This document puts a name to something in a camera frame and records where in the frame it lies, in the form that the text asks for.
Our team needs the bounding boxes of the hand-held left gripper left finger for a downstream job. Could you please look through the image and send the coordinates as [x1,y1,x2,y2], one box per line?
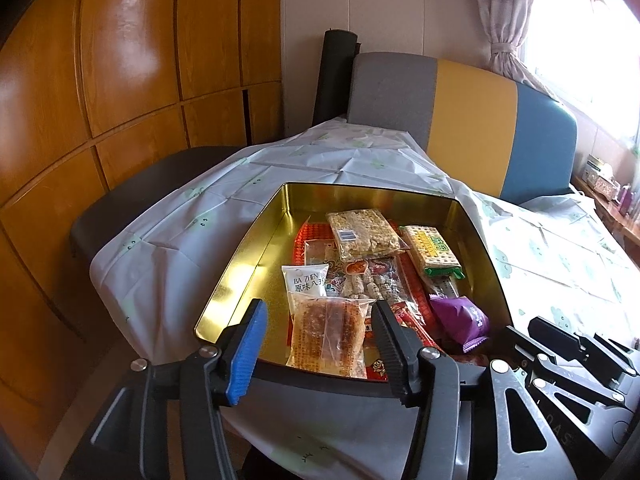
[65,299,268,480]

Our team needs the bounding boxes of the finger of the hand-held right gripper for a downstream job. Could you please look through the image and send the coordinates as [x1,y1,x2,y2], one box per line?
[529,316,640,376]
[504,326,632,456]

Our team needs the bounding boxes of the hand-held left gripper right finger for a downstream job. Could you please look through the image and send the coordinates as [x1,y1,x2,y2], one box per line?
[370,300,576,480]

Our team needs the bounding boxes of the gold tin box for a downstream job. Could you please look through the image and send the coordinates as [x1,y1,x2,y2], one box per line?
[194,183,516,386]

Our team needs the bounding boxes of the clear brown pastry packet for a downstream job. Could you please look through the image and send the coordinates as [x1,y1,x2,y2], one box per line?
[285,294,377,380]

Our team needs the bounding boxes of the purple snack packet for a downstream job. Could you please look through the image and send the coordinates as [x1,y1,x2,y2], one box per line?
[429,294,492,353]

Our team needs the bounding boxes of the large orange snack bag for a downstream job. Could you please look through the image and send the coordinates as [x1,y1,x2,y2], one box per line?
[295,217,441,341]

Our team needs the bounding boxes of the clear snack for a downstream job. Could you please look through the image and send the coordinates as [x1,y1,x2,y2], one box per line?
[427,275,463,301]

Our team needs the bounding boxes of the white snack packet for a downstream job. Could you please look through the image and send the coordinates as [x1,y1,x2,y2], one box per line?
[281,263,331,316]

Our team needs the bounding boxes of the cracker packet with green ends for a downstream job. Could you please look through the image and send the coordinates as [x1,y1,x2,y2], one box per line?
[400,225,467,281]

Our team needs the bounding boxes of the puffed rice bar packet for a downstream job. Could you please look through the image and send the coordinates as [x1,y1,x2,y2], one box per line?
[326,208,407,263]

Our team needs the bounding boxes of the wooden side desk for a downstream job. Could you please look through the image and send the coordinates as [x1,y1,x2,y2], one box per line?
[572,175,640,256]

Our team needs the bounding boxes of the tissue box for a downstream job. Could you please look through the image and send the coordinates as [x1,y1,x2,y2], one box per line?
[582,155,618,193]

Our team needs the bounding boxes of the dark grey chair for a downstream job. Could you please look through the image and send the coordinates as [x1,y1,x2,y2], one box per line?
[67,146,251,263]

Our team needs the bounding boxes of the white cloud print tablecloth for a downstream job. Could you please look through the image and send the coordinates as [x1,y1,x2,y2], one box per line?
[90,116,640,480]

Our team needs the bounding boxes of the black rolled mat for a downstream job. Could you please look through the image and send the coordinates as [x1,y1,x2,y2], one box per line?
[311,29,361,128]

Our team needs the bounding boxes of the window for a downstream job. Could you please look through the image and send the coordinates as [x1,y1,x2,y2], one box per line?
[520,0,640,151]

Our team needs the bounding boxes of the tied beige curtain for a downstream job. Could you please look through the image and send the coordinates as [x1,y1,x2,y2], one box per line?
[475,0,566,101]

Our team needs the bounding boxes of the wooden wardrobe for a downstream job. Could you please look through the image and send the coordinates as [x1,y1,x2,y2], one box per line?
[0,0,283,461]

